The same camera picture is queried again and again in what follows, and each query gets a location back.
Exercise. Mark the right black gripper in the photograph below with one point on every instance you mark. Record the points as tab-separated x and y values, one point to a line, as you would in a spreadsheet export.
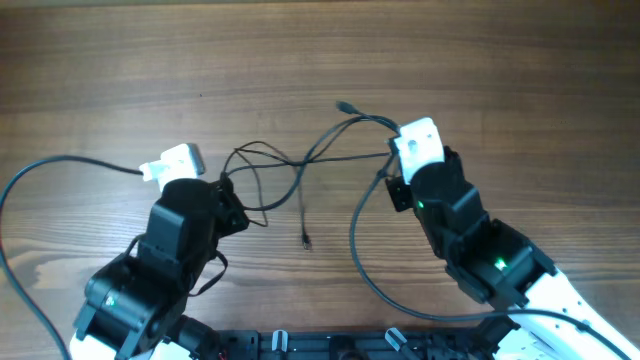
398	192

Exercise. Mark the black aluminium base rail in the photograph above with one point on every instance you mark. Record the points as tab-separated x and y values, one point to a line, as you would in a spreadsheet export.
383	345

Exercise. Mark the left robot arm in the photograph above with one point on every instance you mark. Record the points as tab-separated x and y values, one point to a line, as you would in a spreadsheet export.
134	300

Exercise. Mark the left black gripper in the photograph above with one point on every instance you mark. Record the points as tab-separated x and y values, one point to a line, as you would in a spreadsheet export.
235	218

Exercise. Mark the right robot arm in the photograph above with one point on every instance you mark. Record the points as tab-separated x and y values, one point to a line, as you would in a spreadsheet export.
497	265

